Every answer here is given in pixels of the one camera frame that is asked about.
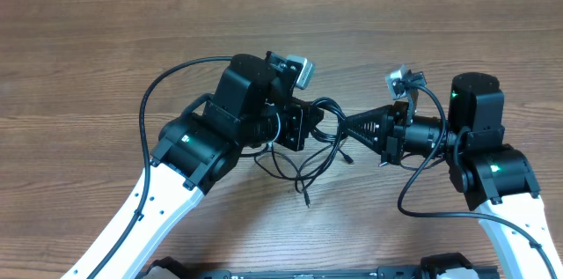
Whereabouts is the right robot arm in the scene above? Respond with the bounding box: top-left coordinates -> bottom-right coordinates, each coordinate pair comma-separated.
343,69 -> 562,278

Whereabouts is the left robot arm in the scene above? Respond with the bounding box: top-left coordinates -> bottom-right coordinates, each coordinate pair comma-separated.
66,52 -> 322,278

